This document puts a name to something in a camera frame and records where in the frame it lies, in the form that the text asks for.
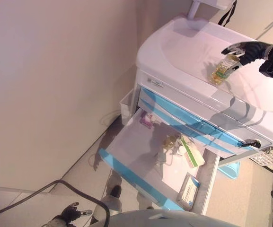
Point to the blue white medicine box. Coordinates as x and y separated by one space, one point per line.
188 192

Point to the white pill bottle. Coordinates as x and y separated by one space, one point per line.
180 151

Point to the blue white cart drawer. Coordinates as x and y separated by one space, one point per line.
197 128
174 106
136 142

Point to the white medical cart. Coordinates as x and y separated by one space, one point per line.
186 47

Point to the robot right leg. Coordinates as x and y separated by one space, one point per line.
144 201

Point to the purple medicine box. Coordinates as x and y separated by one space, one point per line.
147 121

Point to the long green white medicine box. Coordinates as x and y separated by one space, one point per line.
193 153

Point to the blue waste bin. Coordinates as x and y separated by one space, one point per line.
229 171

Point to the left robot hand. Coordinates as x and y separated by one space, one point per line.
71 212

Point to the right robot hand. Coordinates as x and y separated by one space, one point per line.
254 50

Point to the white perforated basket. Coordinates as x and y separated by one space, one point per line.
266 158

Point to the grey robot torso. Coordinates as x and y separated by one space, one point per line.
162 220

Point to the small cube medicine box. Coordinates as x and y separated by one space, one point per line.
163 159

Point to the yellow pill bottle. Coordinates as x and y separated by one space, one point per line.
169 143
222 71

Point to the black cart key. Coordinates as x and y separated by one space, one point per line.
251 143

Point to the white side bin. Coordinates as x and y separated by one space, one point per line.
126 106

